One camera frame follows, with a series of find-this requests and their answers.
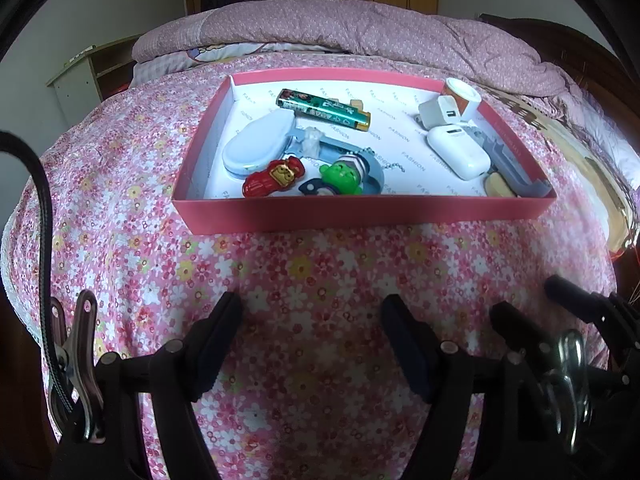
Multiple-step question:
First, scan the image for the black cable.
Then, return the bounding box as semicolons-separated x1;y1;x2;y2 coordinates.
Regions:
0;130;83;421

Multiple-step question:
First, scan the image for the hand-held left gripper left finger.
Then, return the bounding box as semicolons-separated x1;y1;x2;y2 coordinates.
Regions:
95;291;245;480

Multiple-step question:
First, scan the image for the white power bank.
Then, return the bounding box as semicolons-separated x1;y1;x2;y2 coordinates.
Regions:
426;125;492;181

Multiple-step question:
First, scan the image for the pale wooden nightstand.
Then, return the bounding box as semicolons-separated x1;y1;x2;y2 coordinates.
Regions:
47;35;143;103

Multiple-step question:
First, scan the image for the white plug adapter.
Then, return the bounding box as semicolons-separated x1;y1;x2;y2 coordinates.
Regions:
417;96;463;128

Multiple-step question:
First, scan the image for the red toy figure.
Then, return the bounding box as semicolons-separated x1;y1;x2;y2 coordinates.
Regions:
242;156;305;197

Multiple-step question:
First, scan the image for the blue curved plastic holder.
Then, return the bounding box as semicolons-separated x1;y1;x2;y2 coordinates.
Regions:
285;127;386;196

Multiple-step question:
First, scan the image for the pink dotted quilt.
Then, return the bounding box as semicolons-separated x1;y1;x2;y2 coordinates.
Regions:
131;1;591;106

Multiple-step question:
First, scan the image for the metal spring clip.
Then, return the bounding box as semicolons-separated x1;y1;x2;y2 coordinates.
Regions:
50;289;106;443
537;330;596;453

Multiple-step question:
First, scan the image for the white jar with orange label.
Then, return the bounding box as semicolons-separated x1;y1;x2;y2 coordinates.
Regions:
440;77;482;121

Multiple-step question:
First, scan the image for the lavender ruffled pillow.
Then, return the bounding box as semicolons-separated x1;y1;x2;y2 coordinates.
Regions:
565;80;640;181

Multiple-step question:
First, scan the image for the cartoon print blanket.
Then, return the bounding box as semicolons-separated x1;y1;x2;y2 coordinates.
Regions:
131;42;281;86

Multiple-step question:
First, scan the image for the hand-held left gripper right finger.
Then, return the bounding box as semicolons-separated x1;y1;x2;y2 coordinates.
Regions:
380;294;541;480

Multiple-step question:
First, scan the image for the pink floral bedsheet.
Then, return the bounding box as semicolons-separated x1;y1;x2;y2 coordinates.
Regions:
0;52;616;480

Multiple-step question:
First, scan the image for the red cardboard box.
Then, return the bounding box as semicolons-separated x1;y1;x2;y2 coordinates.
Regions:
172;72;557;236

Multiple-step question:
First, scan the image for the small translucent white piece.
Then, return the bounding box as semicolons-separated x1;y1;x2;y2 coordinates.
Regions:
299;129;323;158

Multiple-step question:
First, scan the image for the light blue oval case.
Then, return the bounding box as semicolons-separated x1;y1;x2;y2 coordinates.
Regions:
222;110;298;177

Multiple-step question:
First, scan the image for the round wooden disc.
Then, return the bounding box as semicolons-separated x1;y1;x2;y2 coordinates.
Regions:
482;172;518;198

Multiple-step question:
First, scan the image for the silver ball chain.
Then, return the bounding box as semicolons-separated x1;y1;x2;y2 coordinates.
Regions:
367;146;408;173

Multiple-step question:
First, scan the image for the dark wooden headboard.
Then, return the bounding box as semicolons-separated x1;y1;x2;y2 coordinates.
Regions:
479;12;640;126

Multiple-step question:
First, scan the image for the green faced toy figure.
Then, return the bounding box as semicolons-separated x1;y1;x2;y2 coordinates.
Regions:
299;156;373;196

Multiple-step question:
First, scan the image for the green printed lighter pack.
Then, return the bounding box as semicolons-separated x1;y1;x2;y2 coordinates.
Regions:
276;88;372;132

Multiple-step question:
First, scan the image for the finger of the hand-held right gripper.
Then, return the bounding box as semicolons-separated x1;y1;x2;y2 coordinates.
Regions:
490;301;561;376
545;275;640;346

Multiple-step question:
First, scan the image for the golden satin pillow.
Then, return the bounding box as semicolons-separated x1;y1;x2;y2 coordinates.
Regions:
480;85;640;256

